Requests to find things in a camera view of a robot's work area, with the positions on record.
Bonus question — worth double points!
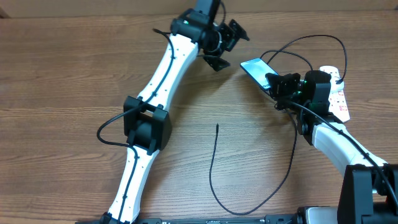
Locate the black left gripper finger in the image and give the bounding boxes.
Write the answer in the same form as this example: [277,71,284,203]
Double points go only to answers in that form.
[203,55,230,72]
[229,19,250,41]

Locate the blue Galaxy smartphone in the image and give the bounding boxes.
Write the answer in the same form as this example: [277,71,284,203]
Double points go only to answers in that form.
[240,58,278,91]

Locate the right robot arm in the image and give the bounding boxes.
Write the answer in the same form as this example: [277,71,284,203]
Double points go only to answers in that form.
[265,70,397,224]

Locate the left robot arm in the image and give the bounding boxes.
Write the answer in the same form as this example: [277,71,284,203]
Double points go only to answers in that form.
[96,0,249,223]

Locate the white charger adapter plug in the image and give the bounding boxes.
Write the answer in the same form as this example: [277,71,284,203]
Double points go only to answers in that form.
[330,77,345,94]

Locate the white power strip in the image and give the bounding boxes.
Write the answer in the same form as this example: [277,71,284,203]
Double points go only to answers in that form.
[320,65,350,123]

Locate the black charging cable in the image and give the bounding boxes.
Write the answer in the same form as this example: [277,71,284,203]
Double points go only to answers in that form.
[209,34,348,217]

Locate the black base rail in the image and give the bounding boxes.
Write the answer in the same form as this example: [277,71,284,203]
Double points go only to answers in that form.
[75,214,299,224]

